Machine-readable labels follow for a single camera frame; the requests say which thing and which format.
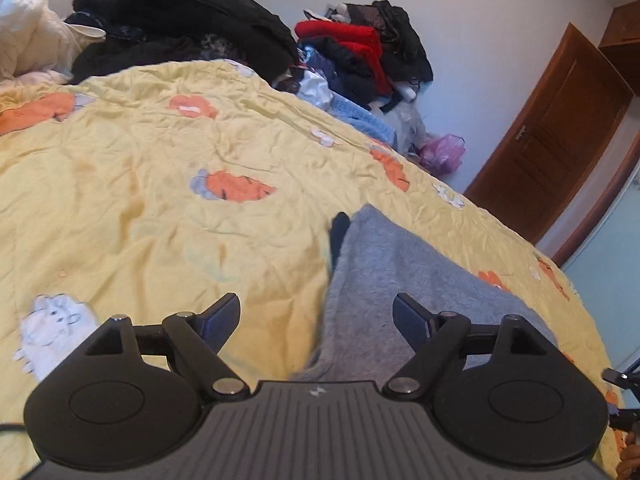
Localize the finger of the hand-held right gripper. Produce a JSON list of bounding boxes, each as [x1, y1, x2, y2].
[[602, 367, 640, 392], [607, 407, 640, 432]]

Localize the white crumpled cloth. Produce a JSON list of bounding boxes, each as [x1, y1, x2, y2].
[[297, 70, 334, 107]]

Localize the cream white quilt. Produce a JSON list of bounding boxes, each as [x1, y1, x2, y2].
[[0, 0, 107, 84]]

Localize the dark navy garment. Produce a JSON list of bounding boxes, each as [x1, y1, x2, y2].
[[320, 37, 382, 107]]

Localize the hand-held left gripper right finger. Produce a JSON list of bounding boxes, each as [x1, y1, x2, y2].
[[382, 292, 561, 398]]

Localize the dark clothes heap at left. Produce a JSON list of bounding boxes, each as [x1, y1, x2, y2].
[[65, 0, 301, 86]]

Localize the pink plastic bag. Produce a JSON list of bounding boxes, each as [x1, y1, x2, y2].
[[419, 133, 467, 177]]

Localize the black garments heap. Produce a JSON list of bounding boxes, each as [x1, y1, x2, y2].
[[345, 0, 435, 86]]

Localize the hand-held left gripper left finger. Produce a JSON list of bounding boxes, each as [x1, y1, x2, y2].
[[82, 292, 251, 401]]

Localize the yellow carrot print bedsheet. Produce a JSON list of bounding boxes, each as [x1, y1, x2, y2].
[[0, 59, 626, 480]]

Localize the brown wooden cabinet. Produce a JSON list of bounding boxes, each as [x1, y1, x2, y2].
[[597, 0, 640, 82]]

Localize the grey sweater with navy sleeves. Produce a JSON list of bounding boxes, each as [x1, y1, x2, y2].
[[295, 204, 558, 381]]

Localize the light blue knit sweater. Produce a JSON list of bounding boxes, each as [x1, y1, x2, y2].
[[327, 91, 399, 148]]

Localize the brown wooden door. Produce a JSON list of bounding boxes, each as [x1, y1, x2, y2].
[[464, 22, 635, 246]]

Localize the red garment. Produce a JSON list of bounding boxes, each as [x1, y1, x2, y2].
[[294, 20, 396, 96]]

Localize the purple garment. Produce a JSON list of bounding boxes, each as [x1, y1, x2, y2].
[[300, 47, 337, 80]]

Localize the white plastic bag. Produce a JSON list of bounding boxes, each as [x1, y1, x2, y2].
[[389, 104, 432, 157]]

